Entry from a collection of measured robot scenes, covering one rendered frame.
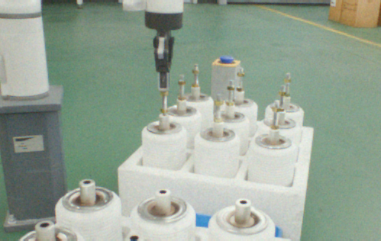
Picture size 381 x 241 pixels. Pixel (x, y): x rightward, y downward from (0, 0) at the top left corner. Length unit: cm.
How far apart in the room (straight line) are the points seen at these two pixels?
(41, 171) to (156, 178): 27
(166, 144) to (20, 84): 33
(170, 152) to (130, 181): 11
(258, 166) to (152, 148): 23
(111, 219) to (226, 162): 32
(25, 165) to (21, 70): 21
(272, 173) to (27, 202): 56
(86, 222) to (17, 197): 45
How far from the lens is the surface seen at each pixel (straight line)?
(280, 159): 90
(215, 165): 93
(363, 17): 471
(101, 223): 69
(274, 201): 91
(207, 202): 94
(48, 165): 108
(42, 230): 61
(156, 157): 96
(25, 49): 102
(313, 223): 116
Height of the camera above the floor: 61
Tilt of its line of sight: 21 degrees down
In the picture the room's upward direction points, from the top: 3 degrees clockwise
